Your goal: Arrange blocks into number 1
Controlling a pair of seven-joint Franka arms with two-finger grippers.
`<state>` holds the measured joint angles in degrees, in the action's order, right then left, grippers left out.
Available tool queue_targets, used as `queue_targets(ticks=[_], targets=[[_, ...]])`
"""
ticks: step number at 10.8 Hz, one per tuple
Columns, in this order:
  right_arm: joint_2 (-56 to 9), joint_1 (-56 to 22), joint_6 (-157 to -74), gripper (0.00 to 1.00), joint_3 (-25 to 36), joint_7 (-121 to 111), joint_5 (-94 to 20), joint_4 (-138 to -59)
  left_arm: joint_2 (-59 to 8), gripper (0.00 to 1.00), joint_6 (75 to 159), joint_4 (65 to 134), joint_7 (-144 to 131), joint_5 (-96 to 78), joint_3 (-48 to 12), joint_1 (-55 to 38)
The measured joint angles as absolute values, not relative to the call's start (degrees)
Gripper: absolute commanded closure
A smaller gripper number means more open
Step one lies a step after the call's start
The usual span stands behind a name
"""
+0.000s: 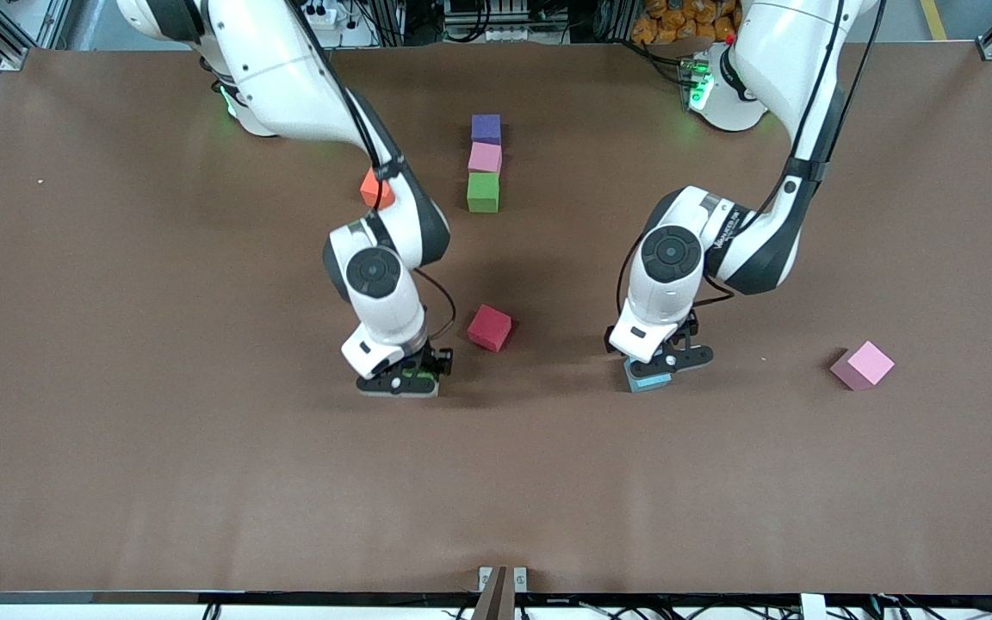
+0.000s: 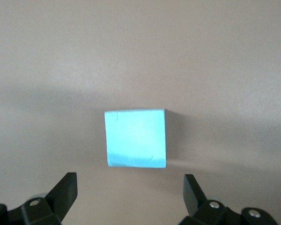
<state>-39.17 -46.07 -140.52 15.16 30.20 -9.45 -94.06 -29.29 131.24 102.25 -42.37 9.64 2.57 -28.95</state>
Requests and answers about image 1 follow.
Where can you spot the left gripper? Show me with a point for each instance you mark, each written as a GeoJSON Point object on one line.
{"type": "Point", "coordinates": [687, 329]}

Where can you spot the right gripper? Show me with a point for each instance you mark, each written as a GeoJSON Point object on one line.
{"type": "Point", "coordinates": [438, 359]}

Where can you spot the green foam block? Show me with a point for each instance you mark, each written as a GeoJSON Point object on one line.
{"type": "Point", "coordinates": [483, 193]}
{"type": "Point", "coordinates": [416, 375]}

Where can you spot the red foam block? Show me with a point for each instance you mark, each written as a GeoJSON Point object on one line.
{"type": "Point", "coordinates": [489, 327]}

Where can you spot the pink foam block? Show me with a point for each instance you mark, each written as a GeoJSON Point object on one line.
{"type": "Point", "coordinates": [485, 158]}
{"type": "Point", "coordinates": [864, 363]}

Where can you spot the purple foam block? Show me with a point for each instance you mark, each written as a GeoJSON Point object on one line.
{"type": "Point", "coordinates": [486, 129]}

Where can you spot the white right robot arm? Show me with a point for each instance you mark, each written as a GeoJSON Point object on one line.
{"type": "Point", "coordinates": [289, 77]}

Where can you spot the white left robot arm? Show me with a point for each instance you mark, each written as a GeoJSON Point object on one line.
{"type": "Point", "coordinates": [771, 232]}

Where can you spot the blue foam block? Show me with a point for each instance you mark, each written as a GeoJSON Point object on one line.
{"type": "Point", "coordinates": [647, 384]}

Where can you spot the orange foam block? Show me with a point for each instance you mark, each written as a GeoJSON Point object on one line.
{"type": "Point", "coordinates": [369, 194]}

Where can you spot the white label tag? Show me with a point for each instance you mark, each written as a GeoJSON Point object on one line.
{"type": "Point", "coordinates": [813, 607]}

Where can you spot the bag of orange items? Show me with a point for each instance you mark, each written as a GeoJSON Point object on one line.
{"type": "Point", "coordinates": [677, 21]}

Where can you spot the white power strip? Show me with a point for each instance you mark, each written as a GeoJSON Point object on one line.
{"type": "Point", "coordinates": [325, 15]}

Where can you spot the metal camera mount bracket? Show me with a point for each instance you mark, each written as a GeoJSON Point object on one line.
{"type": "Point", "coordinates": [500, 594]}

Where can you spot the metal table edge rail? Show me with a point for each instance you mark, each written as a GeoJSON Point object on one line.
{"type": "Point", "coordinates": [203, 597]}

